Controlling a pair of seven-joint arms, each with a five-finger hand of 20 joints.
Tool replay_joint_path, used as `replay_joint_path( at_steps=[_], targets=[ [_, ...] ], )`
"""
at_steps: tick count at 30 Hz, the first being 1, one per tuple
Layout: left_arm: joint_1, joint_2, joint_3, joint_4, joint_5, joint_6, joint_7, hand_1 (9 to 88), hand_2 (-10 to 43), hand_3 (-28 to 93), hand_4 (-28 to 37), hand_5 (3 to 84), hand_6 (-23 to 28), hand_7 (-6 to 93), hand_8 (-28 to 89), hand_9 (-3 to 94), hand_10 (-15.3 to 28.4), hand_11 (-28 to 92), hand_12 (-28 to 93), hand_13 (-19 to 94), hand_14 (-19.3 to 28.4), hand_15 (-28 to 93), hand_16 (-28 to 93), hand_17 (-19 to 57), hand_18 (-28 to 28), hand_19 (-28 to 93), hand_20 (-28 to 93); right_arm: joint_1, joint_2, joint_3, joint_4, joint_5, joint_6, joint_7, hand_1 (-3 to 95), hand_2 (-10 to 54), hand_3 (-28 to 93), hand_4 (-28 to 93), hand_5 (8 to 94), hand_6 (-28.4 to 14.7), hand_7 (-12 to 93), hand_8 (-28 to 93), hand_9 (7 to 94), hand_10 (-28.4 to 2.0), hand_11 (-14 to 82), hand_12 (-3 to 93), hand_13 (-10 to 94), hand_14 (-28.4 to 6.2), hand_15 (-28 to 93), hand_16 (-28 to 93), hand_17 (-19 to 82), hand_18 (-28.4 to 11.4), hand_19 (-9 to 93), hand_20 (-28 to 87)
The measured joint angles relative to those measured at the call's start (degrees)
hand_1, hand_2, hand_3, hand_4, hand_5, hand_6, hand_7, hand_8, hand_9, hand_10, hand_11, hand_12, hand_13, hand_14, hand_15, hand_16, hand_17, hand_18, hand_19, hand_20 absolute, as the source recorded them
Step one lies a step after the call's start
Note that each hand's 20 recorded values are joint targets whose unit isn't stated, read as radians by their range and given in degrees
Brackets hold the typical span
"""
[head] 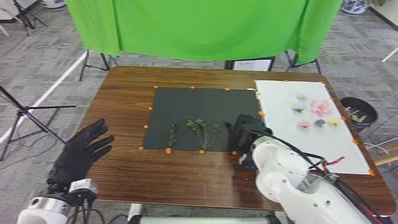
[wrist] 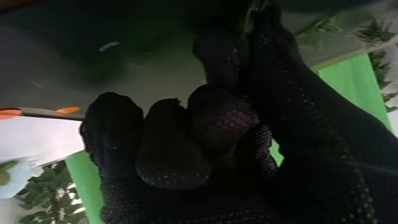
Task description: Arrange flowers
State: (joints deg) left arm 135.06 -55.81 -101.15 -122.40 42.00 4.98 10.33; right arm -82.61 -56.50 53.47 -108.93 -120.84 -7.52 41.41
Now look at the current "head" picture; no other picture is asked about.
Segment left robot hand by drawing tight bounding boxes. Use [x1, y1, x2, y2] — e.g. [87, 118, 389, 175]
[46, 118, 116, 194]

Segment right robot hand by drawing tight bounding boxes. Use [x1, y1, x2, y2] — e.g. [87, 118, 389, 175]
[224, 113, 276, 153]

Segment short green sprig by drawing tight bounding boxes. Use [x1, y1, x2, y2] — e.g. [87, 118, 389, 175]
[210, 123, 226, 135]

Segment leafy green sprig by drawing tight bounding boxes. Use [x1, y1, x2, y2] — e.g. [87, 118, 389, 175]
[185, 117, 215, 152]

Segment small pink flower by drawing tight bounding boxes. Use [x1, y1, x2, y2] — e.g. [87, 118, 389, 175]
[295, 120, 313, 131]

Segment white sheet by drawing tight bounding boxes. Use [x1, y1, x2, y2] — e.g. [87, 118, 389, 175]
[252, 79, 377, 176]

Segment dark mat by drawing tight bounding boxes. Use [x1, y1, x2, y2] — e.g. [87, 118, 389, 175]
[140, 86, 263, 153]

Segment thin green sprig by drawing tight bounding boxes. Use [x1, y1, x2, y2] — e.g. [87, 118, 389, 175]
[167, 122, 180, 150]

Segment black tripod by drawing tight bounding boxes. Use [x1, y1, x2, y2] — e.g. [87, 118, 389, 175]
[0, 85, 78, 162]
[9, 0, 50, 32]

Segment framed white sign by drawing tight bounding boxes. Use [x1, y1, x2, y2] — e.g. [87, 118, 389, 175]
[224, 56, 277, 72]

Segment black waste bin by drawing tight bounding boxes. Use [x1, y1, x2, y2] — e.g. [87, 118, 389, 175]
[339, 96, 380, 133]

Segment black cloth stand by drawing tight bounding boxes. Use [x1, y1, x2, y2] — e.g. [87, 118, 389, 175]
[284, 49, 325, 75]
[78, 49, 121, 82]

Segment pale grey bar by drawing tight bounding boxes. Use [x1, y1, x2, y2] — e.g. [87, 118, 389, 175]
[137, 216, 270, 224]

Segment blue and white vase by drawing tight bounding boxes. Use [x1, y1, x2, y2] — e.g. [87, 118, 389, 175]
[339, 0, 371, 16]
[41, 0, 68, 10]

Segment black cable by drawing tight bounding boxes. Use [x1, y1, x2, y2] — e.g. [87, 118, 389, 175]
[251, 128, 334, 174]

